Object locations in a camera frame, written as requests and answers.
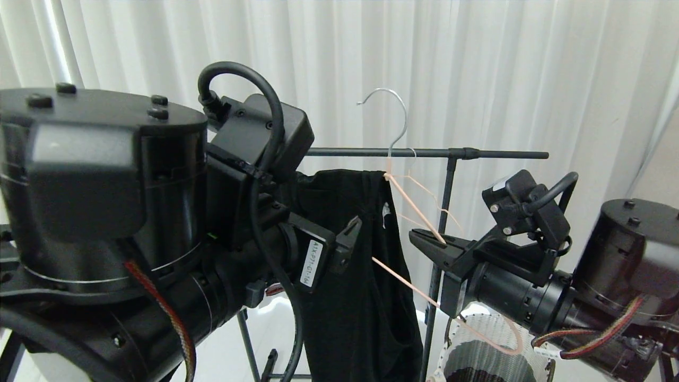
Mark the black clothes rack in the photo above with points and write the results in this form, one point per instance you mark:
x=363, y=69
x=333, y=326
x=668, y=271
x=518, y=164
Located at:
x=477, y=154

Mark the white laundry basket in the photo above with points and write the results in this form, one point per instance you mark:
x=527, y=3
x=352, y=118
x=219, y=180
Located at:
x=493, y=339

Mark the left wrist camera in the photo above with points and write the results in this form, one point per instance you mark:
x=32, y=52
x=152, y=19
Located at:
x=254, y=132

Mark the black garment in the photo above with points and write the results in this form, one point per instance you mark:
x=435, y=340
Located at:
x=360, y=318

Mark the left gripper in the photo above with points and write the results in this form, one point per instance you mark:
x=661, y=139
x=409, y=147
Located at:
x=297, y=249

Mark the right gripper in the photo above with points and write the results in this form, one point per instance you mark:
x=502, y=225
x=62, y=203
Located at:
x=509, y=297

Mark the pink clothes hanger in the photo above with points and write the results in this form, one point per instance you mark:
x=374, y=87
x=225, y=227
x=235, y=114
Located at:
x=424, y=191
x=414, y=207

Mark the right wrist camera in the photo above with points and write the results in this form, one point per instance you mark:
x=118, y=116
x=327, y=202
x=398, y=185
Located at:
x=525, y=207

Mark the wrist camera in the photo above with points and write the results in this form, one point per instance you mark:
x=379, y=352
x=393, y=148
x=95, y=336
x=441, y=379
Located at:
x=525, y=207
x=254, y=132

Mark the white curtain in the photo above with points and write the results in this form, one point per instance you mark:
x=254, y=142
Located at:
x=477, y=63

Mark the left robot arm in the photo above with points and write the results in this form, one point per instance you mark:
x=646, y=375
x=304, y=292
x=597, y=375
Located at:
x=95, y=185

